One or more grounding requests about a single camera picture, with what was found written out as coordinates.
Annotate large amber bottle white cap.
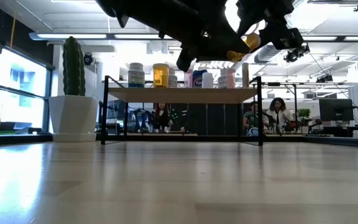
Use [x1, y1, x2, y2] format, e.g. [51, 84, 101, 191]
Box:
[152, 63, 170, 88]

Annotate small salmon vial white cap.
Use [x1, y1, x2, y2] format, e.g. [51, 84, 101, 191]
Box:
[226, 68, 236, 89]

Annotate small plain white bottle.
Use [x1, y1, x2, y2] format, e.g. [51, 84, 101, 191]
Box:
[201, 72, 214, 89]

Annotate small yellow vial white cap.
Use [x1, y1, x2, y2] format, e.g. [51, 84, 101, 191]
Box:
[226, 32, 262, 63]

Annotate green cactus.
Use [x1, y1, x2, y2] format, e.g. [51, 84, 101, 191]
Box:
[62, 35, 86, 96]

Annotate clear jar blue cap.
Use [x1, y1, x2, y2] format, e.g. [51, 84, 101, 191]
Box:
[192, 69, 208, 88]

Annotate black computer monitor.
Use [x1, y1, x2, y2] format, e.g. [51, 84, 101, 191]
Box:
[318, 98, 355, 122]

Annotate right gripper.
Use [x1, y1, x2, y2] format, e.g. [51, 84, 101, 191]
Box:
[236, 0, 304, 50]

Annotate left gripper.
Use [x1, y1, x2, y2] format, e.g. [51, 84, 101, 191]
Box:
[154, 0, 250, 73]

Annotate white hexagonal plant pot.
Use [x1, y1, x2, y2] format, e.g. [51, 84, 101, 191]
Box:
[48, 95, 99, 143]

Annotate long ceiling light fixture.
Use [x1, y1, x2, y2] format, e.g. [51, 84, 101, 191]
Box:
[29, 30, 358, 44]

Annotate wooden shelf black legs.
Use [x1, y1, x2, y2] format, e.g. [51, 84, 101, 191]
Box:
[100, 75, 264, 147]

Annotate small green potted plant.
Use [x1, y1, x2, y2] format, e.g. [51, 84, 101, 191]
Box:
[297, 108, 312, 134]

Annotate large window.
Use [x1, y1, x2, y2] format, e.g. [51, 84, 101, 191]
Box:
[0, 46, 52, 134]

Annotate person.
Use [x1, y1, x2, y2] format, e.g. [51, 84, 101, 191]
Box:
[244, 101, 259, 136]
[264, 97, 293, 133]
[154, 103, 173, 133]

